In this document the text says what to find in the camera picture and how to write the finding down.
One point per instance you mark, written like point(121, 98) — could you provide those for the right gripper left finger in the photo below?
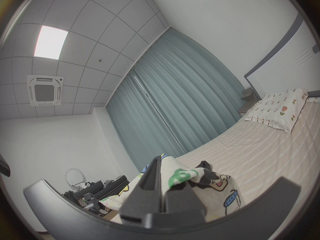
point(147, 194)

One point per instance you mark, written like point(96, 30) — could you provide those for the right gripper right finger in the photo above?
point(185, 201)

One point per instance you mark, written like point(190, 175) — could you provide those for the white printed pyjama top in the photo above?
point(225, 184)

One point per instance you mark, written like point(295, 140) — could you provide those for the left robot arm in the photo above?
point(90, 199)

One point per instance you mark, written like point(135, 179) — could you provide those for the black chest of drawers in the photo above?
point(112, 184)

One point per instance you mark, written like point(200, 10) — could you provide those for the blue-green curtain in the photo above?
point(190, 89)
point(140, 124)

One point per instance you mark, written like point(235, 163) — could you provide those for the round white mirror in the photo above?
point(75, 177)

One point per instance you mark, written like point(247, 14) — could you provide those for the bed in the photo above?
point(262, 154)

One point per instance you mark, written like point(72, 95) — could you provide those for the grey bedside table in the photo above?
point(250, 95)

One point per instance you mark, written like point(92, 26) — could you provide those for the ceiling air conditioner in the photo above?
point(45, 90)

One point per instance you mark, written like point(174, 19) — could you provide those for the ceiling light panel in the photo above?
point(51, 41)

